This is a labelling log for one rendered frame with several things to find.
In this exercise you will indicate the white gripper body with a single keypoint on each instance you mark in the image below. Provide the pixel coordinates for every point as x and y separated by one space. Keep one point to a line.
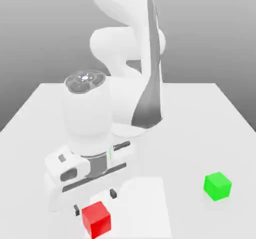
80 195

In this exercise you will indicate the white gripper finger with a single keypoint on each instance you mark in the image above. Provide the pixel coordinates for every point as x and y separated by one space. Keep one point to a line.
76 210
113 193

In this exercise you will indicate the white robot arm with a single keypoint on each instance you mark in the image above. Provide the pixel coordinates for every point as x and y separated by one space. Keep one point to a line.
88 113

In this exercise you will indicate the small red cube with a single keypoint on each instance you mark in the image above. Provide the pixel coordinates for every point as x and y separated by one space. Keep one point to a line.
96 219

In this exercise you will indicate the small green cube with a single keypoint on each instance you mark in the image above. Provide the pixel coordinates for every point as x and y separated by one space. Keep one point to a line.
217 186

